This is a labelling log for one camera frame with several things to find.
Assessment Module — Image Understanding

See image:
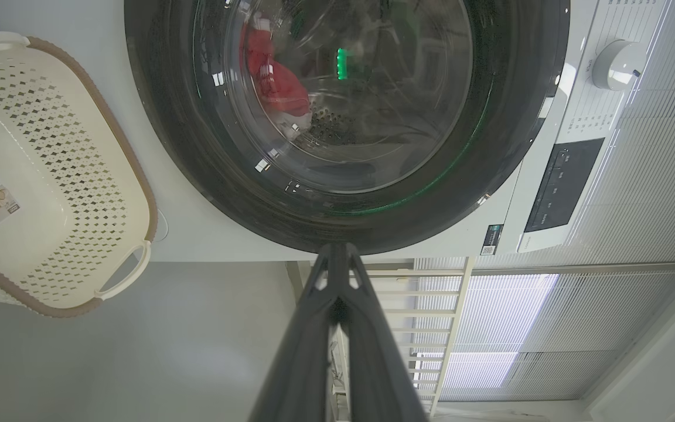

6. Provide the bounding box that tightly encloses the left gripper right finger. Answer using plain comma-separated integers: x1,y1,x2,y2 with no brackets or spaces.
337,243,429,422

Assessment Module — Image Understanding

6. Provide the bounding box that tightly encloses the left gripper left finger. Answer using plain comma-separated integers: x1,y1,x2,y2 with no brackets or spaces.
248,243,343,422

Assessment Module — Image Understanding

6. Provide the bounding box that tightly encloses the washing machine door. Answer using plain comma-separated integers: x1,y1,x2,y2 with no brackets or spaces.
124,0,571,256

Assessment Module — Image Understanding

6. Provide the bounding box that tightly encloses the red basketball jersey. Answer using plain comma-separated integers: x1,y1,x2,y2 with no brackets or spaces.
240,16,312,119

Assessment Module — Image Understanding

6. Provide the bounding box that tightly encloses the white front-load washing machine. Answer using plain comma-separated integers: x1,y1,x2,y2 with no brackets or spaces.
0,0,673,263

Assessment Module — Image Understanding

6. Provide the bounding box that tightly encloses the black washing machine control panel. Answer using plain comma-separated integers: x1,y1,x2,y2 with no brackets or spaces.
523,138,606,234

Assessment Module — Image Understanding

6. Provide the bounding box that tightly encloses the cream perforated laundry basket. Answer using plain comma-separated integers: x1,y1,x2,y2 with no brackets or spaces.
0,32,158,318

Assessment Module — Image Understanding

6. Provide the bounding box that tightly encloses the white control dial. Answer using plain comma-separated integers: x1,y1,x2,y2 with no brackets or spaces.
592,39,648,91

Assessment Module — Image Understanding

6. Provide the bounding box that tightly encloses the white metal railing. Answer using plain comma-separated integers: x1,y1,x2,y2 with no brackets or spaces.
288,257,675,418

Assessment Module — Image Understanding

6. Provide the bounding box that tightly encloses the small energy label sticker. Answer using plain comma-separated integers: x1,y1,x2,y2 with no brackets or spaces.
480,224,504,256

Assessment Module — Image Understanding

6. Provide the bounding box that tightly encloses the round white filter cover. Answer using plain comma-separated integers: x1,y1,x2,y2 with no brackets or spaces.
152,208,170,243

